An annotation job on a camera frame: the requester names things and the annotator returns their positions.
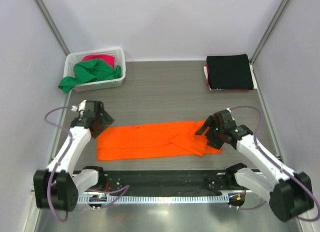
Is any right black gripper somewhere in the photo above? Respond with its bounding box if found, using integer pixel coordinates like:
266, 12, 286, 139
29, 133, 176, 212
195, 115, 225, 150

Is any orange t shirt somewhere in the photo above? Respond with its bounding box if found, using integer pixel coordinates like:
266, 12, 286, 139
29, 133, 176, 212
96, 120, 223, 161

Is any white plastic basket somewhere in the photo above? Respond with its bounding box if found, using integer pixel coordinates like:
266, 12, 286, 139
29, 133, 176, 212
63, 47, 126, 92

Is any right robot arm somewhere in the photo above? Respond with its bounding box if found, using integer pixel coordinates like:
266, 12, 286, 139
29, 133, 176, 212
196, 108, 320, 222

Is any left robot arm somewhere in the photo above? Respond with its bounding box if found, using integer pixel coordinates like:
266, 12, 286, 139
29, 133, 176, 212
33, 100, 114, 212

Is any green t shirt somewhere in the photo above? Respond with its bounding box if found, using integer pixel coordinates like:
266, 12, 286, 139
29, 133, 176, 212
58, 59, 122, 93

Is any folded white t shirt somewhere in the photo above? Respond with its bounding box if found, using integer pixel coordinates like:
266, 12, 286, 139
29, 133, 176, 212
203, 64, 258, 91

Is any folded black t shirt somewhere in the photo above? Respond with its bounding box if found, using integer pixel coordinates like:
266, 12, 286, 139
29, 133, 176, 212
206, 54, 254, 90

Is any pink t shirt in basket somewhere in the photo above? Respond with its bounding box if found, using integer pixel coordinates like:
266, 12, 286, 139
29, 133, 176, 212
82, 54, 115, 68

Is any folded pink t shirt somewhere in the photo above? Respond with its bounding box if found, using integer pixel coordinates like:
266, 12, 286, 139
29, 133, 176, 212
204, 64, 211, 90

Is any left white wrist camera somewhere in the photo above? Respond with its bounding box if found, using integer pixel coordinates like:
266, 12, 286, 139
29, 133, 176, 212
71, 100, 87, 112

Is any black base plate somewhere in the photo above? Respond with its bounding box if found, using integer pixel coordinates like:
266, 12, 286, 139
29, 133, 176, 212
92, 170, 244, 197

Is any white slotted cable duct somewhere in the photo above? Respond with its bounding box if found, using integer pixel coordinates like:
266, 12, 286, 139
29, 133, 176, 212
77, 193, 229, 204

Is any left aluminium frame post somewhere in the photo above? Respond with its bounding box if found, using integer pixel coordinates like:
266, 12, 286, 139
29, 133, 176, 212
33, 0, 70, 56

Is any aluminium frame post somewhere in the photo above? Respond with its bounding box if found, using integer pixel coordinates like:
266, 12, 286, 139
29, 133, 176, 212
250, 0, 291, 65
33, 0, 70, 56

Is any right aluminium frame post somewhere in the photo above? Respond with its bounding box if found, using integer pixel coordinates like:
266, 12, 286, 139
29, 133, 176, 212
250, 0, 291, 65

